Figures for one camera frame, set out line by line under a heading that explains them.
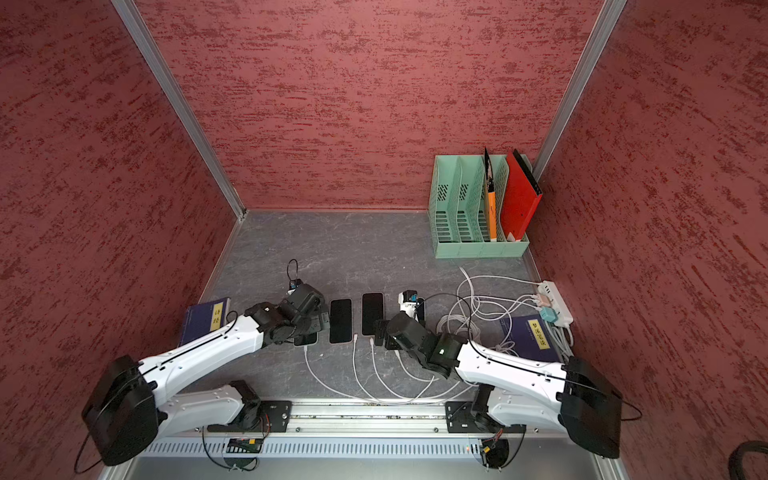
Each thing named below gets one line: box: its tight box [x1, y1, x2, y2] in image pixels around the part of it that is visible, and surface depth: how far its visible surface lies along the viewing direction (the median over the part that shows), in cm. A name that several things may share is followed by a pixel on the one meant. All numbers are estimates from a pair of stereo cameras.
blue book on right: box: [500, 313, 562, 362], surface depth 89 cm
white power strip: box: [541, 280, 573, 327], surface depth 94 cm
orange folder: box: [484, 147, 497, 242], surface depth 94 cm
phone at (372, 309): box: [361, 292, 385, 336], surface depth 95 cm
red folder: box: [501, 149, 543, 241], surface depth 97 cm
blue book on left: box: [179, 297, 231, 347], surface depth 92 cm
